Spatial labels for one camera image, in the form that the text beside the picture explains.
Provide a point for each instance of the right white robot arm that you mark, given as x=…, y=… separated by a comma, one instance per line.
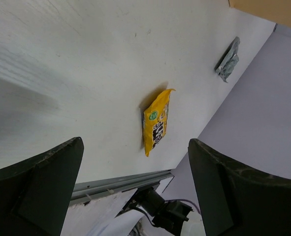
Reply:
x=167, y=214

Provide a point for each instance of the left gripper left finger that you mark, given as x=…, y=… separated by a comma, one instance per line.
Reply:
x=35, y=193

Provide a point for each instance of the silver foil snack packet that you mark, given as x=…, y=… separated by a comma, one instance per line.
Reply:
x=228, y=61

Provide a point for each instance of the yellow M&M's packet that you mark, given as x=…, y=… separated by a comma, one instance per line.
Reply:
x=155, y=121

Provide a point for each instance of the aluminium table frame rail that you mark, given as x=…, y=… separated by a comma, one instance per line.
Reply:
x=87, y=191

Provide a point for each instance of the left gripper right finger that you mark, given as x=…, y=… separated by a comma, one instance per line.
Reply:
x=236, y=199

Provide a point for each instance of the brown paper bag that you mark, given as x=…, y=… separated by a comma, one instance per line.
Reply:
x=278, y=11

